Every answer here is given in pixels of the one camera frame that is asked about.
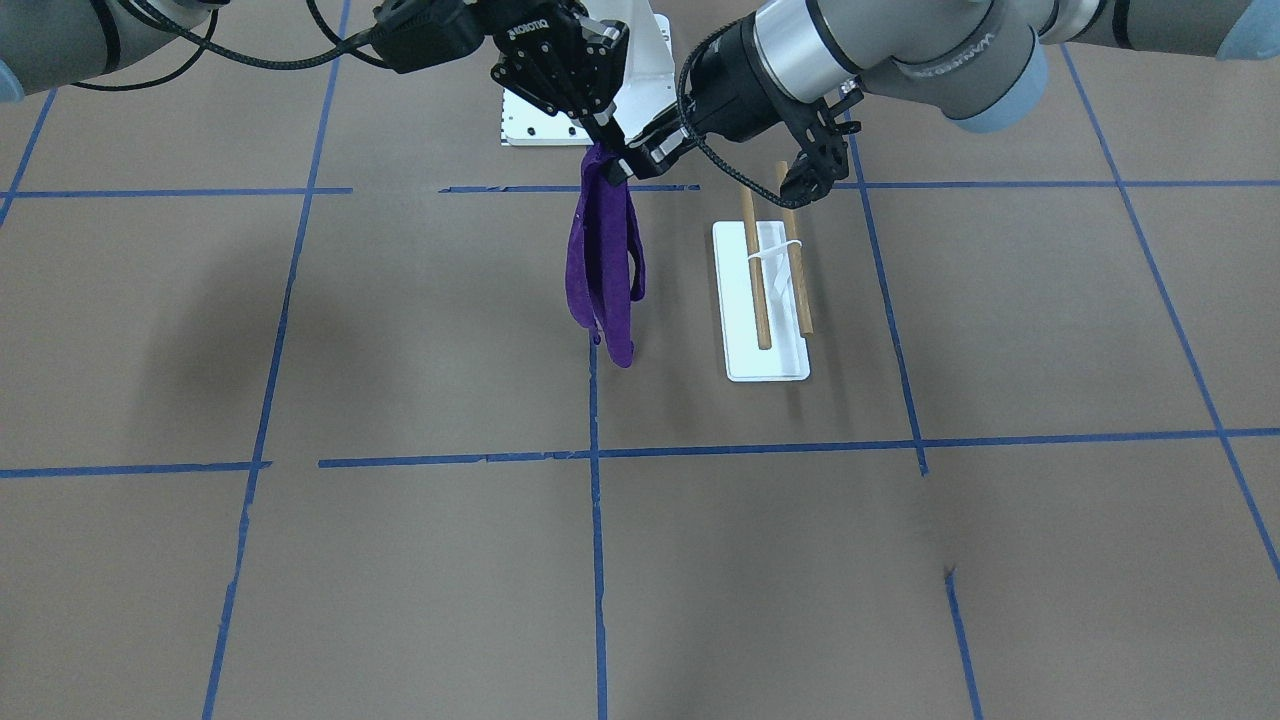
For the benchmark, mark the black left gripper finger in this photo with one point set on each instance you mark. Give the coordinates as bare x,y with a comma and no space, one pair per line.
662,141

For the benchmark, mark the white wooden towel rack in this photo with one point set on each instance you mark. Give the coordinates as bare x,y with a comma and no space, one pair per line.
763,298

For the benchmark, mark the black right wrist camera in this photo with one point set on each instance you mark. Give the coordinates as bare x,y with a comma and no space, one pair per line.
417,35

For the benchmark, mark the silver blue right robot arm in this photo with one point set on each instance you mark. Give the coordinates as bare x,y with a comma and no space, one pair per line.
51,44

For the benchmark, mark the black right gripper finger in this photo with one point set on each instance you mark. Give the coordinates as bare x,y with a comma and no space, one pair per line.
606,159

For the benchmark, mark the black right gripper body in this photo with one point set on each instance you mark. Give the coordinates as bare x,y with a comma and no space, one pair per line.
553,47

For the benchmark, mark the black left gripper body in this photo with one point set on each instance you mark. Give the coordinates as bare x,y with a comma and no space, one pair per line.
728,92

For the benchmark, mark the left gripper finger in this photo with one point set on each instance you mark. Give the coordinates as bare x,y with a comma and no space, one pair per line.
822,160

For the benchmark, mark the purple towel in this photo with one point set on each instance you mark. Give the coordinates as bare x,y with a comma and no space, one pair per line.
605,270

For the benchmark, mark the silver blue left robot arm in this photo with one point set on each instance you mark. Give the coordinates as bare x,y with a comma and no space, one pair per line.
981,63

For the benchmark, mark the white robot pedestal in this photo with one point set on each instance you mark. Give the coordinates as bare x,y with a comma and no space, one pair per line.
649,84

